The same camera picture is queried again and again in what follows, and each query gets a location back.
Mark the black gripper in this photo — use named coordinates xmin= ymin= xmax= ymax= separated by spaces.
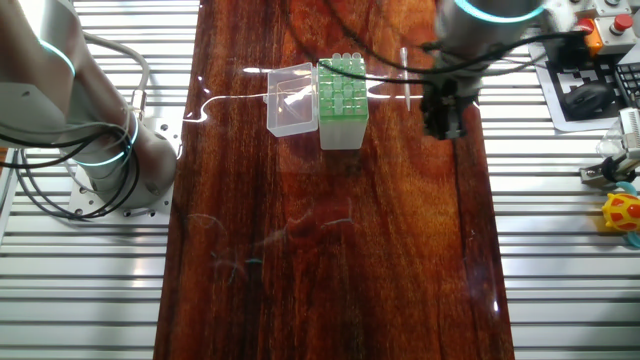
xmin=422 ymin=79 xmax=476 ymax=141

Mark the black computer mouse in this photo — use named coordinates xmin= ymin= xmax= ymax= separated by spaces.
xmin=559 ymin=82 xmax=619 ymax=121

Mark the white marker sheet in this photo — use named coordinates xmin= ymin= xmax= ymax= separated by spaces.
xmin=529 ymin=42 xmax=626 ymax=134

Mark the clear plastic box lid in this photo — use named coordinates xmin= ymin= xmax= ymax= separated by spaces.
xmin=263 ymin=62 xmax=321 ymax=139

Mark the grey box with red button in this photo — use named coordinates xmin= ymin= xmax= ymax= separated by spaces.
xmin=594 ymin=13 xmax=639 ymax=55

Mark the silver ribbed camera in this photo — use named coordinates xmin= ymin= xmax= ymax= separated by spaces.
xmin=617 ymin=107 xmax=640 ymax=161

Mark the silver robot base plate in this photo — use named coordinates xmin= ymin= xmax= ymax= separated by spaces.
xmin=67 ymin=117 xmax=184 ymax=224

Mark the grey cable with metal connector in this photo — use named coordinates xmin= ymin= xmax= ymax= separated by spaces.
xmin=82 ymin=32 xmax=151 ymax=121

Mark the black keyboard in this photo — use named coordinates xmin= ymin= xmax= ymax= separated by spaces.
xmin=613 ymin=54 xmax=640 ymax=109

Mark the black cable bundle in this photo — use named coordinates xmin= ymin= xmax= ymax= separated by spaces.
xmin=0 ymin=114 xmax=142 ymax=222

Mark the glossy wood grain board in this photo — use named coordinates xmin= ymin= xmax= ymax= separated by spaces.
xmin=152 ymin=0 xmax=516 ymax=360

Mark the yellow orange toy turtle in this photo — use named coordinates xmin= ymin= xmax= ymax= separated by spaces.
xmin=601 ymin=182 xmax=640 ymax=249

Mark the pipette tip box green rack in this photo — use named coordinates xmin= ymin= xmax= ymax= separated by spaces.
xmin=317 ymin=52 xmax=370 ymax=151

